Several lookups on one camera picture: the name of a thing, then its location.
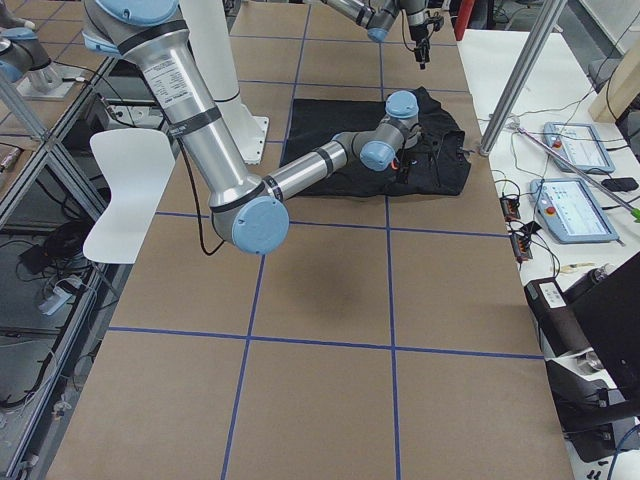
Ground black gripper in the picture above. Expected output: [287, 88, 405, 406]
[397, 130, 422, 173]
[409, 21, 430, 69]

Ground black graphic t-shirt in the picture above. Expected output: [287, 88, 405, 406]
[280, 87, 471, 197]

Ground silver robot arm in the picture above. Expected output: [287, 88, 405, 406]
[323, 0, 444, 70]
[83, 1, 419, 255]

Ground near teach pendant tablet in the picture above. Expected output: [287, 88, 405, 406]
[529, 178, 619, 244]

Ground teach pendant tablet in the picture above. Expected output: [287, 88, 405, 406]
[543, 122, 615, 175]
[529, 178, 619, 244]

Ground far teach pendant tablet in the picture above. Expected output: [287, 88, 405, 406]
[543, 122, 615, 175]

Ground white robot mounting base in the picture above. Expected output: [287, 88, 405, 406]
[179, 0, 269, 164]

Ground black computer mouse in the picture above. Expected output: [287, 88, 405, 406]
[601, 177, 639, 192]

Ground black printer device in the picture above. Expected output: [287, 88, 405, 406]
[524, 276, 639, 462]

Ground white plastic chair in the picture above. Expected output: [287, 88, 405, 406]
[83, 128, 175, 264]

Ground aluminium frame post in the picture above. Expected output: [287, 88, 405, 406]
[479, 0, 567, 157]

